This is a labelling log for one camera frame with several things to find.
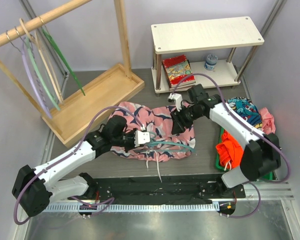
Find wooden hanger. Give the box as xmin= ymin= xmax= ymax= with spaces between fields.
xmin=19 ymin=18 xmax=64 ymax=104

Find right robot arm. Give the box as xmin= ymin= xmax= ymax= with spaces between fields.
xmin=168 ymin=84 xmax=281 ymax=198

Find wooden clothes rack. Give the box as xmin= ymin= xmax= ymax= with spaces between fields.
xmin=0 ymin=0 xmax=145 ymax=147

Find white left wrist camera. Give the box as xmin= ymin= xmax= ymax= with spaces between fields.
xmin=134 ymin=130 xmax=151 ymax=147

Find blue patterned garment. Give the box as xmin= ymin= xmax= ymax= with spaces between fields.
xmin=226 ymin=97 xmax=262 ymax=130

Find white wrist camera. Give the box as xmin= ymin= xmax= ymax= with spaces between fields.
xmin=134 ymin=130 xmax=151 ymax=147
xmin=168 ymin=92 xmax=183 ymax=112

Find green plastic tray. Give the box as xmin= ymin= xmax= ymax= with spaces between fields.
xmin=215 ymin=128 xmax=276 ymax=181

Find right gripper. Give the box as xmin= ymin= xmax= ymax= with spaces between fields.
xmin=170 ymin=104 xmax=204 ymax=135

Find lilac hanger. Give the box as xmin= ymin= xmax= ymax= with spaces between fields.
xmin=5 ymin=31 xmax=52 ymax=119

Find white slotted cable duct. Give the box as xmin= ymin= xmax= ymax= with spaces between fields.
xmin=43 ymin=201 xmax=220 ymax=213

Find orange garment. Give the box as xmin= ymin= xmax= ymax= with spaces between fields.
xmin=215 ymin=130 xmax=244 ymax=170

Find blue white cup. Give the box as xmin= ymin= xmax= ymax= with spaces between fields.
xmin=204 ymin=54 xmax=218 ymax=71

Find pink garment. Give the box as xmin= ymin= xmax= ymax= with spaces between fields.
xmin=259 ymin=107 xmax=276 ymax=134

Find red patterned book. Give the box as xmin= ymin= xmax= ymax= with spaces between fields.
xmin=162 ymin=54 xmax=193 ymax=89

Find mint green hanger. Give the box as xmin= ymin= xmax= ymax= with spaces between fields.
xmin=21 ymin=35 xmax=60 ymax=111

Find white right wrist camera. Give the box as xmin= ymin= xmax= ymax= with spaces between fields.
xmin=168 ymin=92 xmax=183 ymax=112

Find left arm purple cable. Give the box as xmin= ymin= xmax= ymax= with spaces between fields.
xmin=13 ymin=106 xmax=146 ymax=226

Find white two-tier shelf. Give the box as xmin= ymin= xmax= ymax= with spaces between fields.
xmin=151 ymin=16 xmax=264 ymax=95

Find pink patterned shorts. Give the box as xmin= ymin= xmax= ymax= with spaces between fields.
xmin=110 ymin=101 xmax=196 ymax=163

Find dark green hanger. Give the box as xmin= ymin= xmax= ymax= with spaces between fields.
xmin=39 ymin=16 xmax=86 ymax=96

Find teal hanger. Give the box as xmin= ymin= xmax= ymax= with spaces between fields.
xmin=145 ymin=131 xmax=196 ymax=153

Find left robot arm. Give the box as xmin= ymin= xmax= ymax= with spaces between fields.
xmin=12 ymin=115 xmax=140 ymax=217

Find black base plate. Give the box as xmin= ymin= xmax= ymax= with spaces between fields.
xmin=77 ymin=174 xmax=246 ymax=205

